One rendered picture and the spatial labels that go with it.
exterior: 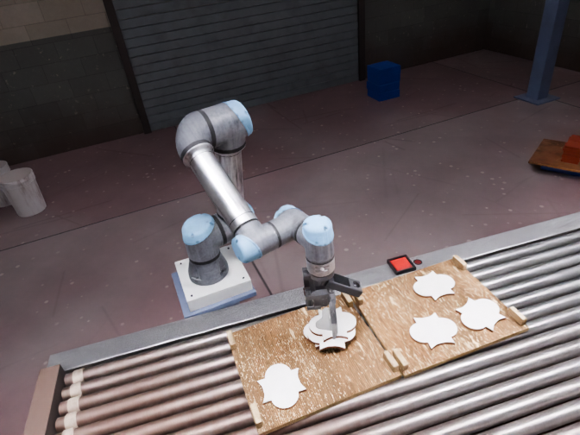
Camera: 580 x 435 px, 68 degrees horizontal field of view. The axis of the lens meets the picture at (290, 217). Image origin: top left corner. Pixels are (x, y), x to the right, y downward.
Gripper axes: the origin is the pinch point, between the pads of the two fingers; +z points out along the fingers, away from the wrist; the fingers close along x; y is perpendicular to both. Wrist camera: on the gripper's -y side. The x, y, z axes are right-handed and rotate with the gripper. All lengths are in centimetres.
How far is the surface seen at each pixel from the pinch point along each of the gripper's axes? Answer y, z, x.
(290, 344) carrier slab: 13.3, 6.7, 1.7
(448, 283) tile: -40.3, 5.7, -14.1
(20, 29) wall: 258, -36, -408
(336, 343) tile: 0.1, 2.6, 6.6
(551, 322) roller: -64, 9, 4
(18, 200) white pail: 248, 83, -261
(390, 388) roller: -12.3, 8.4, 19.2
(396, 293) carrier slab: -23.1, 6.7, -13.8
